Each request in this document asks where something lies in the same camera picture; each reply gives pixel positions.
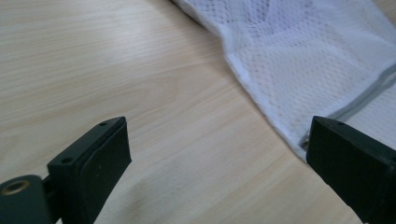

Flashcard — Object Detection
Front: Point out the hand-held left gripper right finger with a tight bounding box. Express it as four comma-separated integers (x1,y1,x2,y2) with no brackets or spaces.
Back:
305,115,396,224

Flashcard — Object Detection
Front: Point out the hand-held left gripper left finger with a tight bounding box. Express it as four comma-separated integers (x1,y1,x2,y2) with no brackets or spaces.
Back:
47,116,133,224

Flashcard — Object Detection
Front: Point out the white mesh laundry bag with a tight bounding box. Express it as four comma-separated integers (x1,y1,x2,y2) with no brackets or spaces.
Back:
170,0,396,162

